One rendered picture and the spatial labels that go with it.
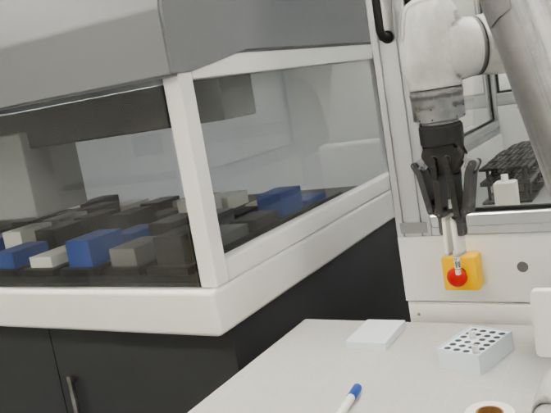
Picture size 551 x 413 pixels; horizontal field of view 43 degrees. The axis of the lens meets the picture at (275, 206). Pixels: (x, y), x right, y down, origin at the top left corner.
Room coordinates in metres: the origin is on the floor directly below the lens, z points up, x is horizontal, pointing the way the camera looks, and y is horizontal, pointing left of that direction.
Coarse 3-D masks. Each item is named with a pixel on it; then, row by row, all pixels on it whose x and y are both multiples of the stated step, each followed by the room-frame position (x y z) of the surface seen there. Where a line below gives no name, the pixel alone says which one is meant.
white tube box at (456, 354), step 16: (464, 336) 1.23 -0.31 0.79; (480, 336) 1.21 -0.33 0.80; (496, 336) 1.20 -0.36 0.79; (448, 352) 1.17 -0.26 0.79; (464, 352) 1.14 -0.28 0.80; (480, 352) 1.13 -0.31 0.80; (496, 352) 1.17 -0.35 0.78; (448, 368) 1.17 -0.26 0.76; (464, 368) 1.15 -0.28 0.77; (480, 368) 1.13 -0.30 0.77
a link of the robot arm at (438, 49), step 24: (432, 0) 1.16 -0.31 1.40; (408, 24) 1.17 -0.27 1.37; (432, 24) 1.15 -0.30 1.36; (456, 24) 1.16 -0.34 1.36; (480, 24) 1.17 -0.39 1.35; (408, 48) 1.17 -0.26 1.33; (432, 48) 1.15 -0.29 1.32; (456, 48) 1.15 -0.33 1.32; (480, 48) 1.16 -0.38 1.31; (408, 72) 1.18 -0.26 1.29; (432, 72) 1.15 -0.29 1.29; (456, 72) 1.16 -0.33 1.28; (480, 72) 1.19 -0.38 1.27
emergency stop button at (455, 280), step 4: (452, 268) 1.34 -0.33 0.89; (448, 272) 1.34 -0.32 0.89; (452, 272) 1.33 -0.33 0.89; (464, 272) 1.33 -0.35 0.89; (448, 276) 1.34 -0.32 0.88; (452, 276) 1.33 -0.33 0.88; (456, 276) 1.33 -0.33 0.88; (460, 276) 1.33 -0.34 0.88; (464, 276) 1.32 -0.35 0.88; (448, 280) 1.34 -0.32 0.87; (452, 280) 1.33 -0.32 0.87; (456, 280) 1.33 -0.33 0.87; (460, 280) 1.33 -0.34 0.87; (464, 280) 1.32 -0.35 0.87; (452, 284) 1.34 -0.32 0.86; (456, 284) 1.33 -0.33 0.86; (460, 284) 1.33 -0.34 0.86
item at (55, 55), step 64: (0, 0) 1.71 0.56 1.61; (64, 0) 1.58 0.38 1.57; (128, 0) 1.47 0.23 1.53; (192, 0) 1.52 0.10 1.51; (256, 0) 1.74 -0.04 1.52; (320, 0) 2.05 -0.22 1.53; (0, 64) 1.67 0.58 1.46; (64, 64) 1.57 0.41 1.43; (128, 64) 1.47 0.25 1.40; (192, 64) 1.48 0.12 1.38; (256, 64) 1.71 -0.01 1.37; (320, 64) 2.01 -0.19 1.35; (192, 128) 1.45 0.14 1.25; (192, 192) 1.45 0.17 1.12; (384, 192) 2.32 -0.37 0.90; (256, 256) 1.58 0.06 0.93; (320, 256) 1.85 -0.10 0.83; (384, 256) 2.28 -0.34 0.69; (0, 320) 1.79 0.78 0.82; (64, 320) 1.67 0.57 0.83; (128, 320) 1.56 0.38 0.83; (192, 320) 1.46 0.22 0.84; (256, 320) 1.58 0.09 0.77; (0, 384) 1.94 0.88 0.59; (64, 384) 1.80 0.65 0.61; (128, 384) 1.68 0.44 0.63; (192, 384) 1.57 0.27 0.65
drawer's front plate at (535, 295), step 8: (536, 288) 1.04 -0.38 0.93; (544, 288) 1.04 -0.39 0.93; (536, 296) 1.03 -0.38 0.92; (544, 296) 1.03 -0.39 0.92; (536, 304) 1.03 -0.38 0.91; (544, 304) 1.03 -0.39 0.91; (536, 312) 1.03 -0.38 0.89; (544, 312) 1.03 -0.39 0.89; (536, 320) 1.03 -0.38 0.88; (544, 320) 1.03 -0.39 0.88; (536, 328) 1.03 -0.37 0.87; (544, 328) 1.03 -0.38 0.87; (536, 336) 1.04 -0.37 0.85; (544, 336) 1.03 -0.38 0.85; (536, 344) 1.04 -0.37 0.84; (544, 344) 1.03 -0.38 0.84; (536, 352) 1.04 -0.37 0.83; (544, 352) 1.03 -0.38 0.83
